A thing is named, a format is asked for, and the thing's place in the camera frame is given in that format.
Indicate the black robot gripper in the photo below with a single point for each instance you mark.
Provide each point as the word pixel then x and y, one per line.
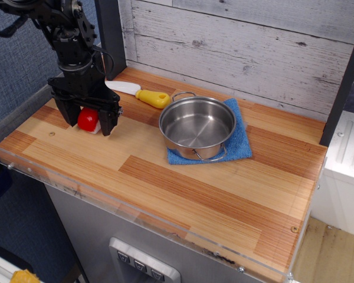
pixel 83 85

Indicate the dark left post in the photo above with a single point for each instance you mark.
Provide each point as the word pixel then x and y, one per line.
pixel 110 27

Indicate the white aluminium side unit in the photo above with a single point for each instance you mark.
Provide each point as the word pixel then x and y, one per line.
pixel 333 201

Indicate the dark right post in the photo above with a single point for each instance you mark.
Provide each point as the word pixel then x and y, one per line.
pixel 339 103

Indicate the dark post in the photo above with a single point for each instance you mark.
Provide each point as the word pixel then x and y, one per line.
pixel 110 27
pixel 339 103

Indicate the red toy sushi box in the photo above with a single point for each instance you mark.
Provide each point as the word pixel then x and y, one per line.
pixel 88 120

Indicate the clear acrylic guard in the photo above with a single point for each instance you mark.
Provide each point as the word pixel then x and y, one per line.
pixel 247 213

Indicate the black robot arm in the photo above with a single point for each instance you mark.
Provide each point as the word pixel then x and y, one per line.
pixel 63 23

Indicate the yellow white toy knife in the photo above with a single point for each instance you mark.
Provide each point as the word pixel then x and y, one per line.
pixel 153 98

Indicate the blue cloth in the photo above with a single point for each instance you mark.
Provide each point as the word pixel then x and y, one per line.
pixel 238 146

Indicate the stainless steel pot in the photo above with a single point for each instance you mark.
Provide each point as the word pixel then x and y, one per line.
pixel 197 127

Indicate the silver button panel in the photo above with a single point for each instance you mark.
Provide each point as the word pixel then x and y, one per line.
pixel 143 262

